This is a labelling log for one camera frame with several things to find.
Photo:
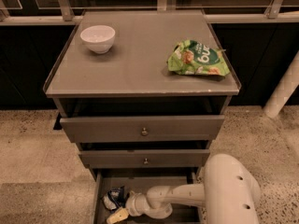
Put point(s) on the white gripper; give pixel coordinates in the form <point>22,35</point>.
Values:
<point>135,203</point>

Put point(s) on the blue chip bag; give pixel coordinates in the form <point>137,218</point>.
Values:
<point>115,198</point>

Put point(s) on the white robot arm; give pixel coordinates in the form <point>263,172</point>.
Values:
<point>229,194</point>

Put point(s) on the grey bottom drawer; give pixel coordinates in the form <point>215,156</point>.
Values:
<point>140,180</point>

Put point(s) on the grey drawer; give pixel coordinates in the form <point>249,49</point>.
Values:
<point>128,129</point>
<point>158,158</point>
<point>140,180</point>

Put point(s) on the grey middle drawer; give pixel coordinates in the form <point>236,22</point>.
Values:
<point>158,158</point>

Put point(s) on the brass top drawer knob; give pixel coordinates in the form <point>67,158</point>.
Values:
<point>144,132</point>

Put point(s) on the grey top drawer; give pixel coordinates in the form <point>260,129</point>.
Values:
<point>128,129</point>

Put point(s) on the grey drawer cabinet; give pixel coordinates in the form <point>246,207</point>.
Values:
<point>132,79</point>

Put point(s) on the green chip bag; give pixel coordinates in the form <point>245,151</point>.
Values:
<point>192,58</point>

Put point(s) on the white ceramic bowl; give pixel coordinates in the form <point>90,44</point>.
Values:
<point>98,38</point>

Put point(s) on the metal railing frame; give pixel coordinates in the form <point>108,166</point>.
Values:
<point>31,12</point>

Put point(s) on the white padded post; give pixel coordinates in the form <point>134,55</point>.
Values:
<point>284,90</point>

